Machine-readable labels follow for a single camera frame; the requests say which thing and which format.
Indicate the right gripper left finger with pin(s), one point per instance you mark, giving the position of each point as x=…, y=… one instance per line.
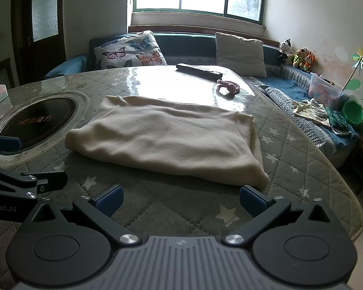
x=95, y=213

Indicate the black white plush toy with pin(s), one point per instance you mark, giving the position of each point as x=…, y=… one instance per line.
x=286, y=54

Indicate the orange tiger plush toy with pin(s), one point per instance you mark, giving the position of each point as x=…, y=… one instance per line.
x=308, y=62

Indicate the blue sectional sofa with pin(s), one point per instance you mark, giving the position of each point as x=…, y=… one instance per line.
x=283, y=83

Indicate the round black induction cooktop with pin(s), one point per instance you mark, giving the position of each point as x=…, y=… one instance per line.
x=38, y=122

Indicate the green plastic bucket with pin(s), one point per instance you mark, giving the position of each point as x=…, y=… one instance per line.
x=353, y=113

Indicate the black remote control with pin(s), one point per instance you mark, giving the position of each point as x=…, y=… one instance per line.
x=199, y=72

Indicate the colourful paper pinwheel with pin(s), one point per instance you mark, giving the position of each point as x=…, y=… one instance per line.
x=354, y=82

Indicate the grey plain pillow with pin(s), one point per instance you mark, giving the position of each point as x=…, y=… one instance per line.
x=243, y=56

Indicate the butterfly print pillow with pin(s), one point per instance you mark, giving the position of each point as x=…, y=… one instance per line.
x=140, y=49

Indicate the pale patterned clothing on sofa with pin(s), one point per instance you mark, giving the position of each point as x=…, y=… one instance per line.
x=311, y=110

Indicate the cream beige garment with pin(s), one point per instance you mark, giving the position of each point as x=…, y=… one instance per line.
x=174, y=138

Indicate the dark green clothing on sofa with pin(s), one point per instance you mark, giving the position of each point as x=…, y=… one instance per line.
x=339, y=125

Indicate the dark wooden cabinet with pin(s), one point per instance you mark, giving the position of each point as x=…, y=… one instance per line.
x=7, y=76

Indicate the clear plastic storage box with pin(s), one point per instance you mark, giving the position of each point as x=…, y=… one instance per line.
x=323, y=92

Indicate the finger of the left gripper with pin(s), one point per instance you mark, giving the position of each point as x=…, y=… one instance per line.
x=28, y=186
x=9, y=144

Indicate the dark wooden door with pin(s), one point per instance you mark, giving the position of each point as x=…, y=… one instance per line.
x=37, y=37

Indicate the yellow green plush toy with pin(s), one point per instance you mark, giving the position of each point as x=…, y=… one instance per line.
x=299, y=57

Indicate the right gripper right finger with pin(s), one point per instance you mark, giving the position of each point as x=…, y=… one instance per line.
x=266, y=213

